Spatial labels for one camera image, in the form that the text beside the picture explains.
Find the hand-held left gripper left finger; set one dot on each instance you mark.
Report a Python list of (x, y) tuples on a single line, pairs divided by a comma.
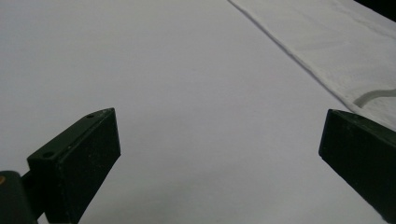
[(77, 161)]

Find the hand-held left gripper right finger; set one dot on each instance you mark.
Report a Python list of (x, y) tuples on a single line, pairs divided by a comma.
[(361, 152)]

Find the white cloth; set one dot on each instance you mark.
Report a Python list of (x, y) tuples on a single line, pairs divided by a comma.
[(336, 40)]

